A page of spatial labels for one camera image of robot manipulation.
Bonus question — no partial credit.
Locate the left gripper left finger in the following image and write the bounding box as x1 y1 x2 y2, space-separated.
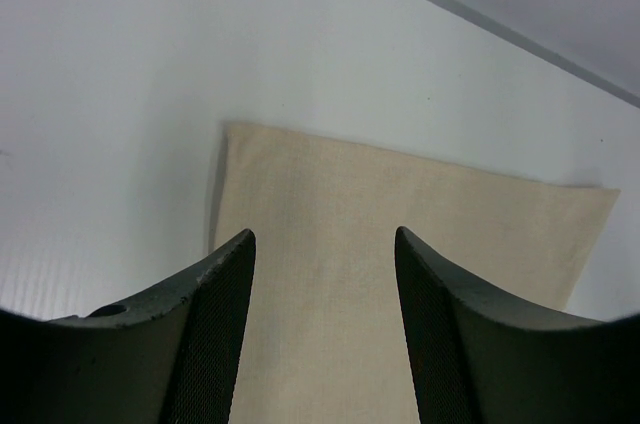
1 230 256 423

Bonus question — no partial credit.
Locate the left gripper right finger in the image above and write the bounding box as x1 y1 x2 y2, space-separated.
394 227 639 423

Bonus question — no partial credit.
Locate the beige cloth napkin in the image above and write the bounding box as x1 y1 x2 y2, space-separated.
215 122 619 423

